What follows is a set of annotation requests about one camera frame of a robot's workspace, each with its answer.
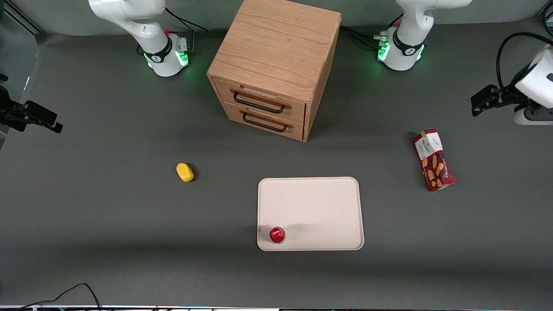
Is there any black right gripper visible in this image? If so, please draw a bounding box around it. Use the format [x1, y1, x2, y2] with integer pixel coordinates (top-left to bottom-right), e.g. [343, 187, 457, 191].
[0, 74, 64, 134]

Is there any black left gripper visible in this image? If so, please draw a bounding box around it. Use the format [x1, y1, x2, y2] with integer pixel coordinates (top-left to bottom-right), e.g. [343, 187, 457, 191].
[470, 84, 531, 117]

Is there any red cookie box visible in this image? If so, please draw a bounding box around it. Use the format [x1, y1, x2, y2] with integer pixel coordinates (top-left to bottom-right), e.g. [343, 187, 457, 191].
[413, 128, 455, 192]

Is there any beige plastic tray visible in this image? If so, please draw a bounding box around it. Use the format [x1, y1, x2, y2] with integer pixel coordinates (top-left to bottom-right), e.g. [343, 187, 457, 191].
[257, 177, 365, 251]

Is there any yellow sponge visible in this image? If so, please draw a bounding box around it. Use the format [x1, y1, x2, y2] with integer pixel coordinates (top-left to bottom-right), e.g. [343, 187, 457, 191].
[176, 162, 194, 183]

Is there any wide wooden drawer front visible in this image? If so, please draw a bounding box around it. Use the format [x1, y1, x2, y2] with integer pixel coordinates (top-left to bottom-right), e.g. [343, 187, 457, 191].
[213, 78, 307, 126]

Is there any narrow wooden drawer front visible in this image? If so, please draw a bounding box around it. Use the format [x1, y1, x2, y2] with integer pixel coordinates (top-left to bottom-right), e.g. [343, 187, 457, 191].
[222, 103, 305, 141]

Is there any wooden drawer cabinet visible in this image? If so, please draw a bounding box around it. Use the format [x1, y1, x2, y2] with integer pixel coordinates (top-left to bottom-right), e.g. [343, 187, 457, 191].
[207, 0, 342, 143]

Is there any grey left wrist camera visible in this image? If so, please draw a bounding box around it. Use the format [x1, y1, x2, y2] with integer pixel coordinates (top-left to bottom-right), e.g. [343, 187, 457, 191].
[514, 106, 553, 126]

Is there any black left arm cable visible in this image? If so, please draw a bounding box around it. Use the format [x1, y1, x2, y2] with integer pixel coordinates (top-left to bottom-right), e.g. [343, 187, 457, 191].
[496, 32, 553, 90]

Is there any black left base cable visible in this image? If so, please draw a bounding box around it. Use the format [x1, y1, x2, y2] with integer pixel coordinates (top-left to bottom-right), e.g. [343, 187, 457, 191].
[340, 25, 382, 49]

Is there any black base cable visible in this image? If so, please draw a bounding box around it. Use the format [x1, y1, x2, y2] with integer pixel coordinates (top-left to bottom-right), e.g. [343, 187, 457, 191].
[340, 25, 382, 49]
[165, 7, 209, 54]

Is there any black right base cable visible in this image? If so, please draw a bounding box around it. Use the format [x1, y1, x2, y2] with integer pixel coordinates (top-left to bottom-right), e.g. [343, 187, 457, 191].
[165, 7, 209, 54]

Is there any thin black table cable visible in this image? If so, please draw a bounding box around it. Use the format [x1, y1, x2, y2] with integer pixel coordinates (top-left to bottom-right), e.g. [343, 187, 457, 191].
[16, 283, 102, 311]

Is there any long black drawer handle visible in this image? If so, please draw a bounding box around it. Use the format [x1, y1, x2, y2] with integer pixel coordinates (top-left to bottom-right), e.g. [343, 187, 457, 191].
[233, 92, 286, 114]

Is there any short black drawer handle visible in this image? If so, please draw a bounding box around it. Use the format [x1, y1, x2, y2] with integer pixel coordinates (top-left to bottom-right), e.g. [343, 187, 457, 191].
[242, 112, 289, 133]

